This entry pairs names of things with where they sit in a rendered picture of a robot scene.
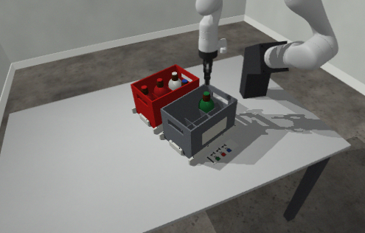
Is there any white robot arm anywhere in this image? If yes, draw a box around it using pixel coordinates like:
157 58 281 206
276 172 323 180
195 0 338 70

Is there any blue bottle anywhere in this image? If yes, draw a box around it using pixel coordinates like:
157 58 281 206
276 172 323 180
181 79 188 86

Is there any grey paper strip with colored squares and marks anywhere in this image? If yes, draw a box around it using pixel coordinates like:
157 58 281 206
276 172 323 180
205 139 239 165

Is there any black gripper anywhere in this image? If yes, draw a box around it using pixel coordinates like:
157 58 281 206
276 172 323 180
198 49 218 86

